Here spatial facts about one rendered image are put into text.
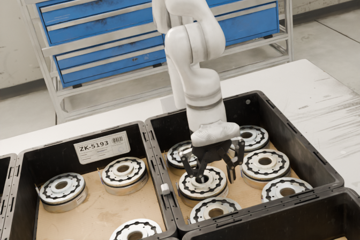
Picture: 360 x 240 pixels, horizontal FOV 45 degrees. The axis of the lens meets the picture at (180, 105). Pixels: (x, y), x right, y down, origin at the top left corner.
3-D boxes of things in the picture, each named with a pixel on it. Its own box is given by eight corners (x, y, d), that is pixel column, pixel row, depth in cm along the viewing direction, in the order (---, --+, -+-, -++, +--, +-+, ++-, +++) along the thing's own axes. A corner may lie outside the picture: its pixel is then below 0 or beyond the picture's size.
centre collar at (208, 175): (188, 177, 94) (188, 174, 94) (210, 171, 94) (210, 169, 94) (193, 191, 90) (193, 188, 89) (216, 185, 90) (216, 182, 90)
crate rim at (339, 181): (145, 127, 106) (143, 118, 105) (260, 96, 110) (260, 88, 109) (181, 244, 72) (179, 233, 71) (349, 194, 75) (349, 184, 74)
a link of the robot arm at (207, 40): (231, 49, 74) (211, -26, 76) (181, 60, 74) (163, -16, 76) (225, 59, 81) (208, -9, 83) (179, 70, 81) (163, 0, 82)
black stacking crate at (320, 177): (153, 158, 111) (144, 120, 105) (262, 129, 114) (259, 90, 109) (191, 282, 76) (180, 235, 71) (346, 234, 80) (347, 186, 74)
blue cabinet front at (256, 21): (180, 57, 295) (165, -27, 268) (278, 31, 305) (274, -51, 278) (181, 58, 292) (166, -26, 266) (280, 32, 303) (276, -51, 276)
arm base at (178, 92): (171, 102, 137) (161, 52, 129) (197, 93, 139) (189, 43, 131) (182, 114, 129) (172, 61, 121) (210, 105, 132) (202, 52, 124)
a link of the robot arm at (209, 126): (194, 149, 79) (188, 120, 76) (181, 120, 89) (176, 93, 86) (242, 136, 80) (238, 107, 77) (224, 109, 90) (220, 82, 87)
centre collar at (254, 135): (232, 135, 105) (232, 133, 105) (250, 128, 106) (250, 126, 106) (242, 145, 101) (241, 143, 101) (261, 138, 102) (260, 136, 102)
